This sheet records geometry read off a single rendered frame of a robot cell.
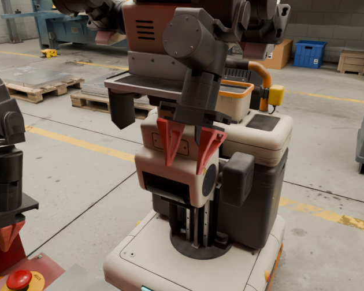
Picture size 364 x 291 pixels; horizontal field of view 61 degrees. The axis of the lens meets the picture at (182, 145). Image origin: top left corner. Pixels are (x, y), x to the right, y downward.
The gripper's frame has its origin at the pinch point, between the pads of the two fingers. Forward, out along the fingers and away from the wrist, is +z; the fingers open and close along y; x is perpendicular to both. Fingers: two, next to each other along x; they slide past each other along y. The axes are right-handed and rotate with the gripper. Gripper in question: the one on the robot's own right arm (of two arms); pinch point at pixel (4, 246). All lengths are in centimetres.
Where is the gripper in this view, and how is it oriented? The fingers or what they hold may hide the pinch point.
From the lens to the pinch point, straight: 71.9
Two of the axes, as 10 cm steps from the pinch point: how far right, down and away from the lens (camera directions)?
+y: -5.6, 1.3, -8.2
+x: 8.1, 2.7, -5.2
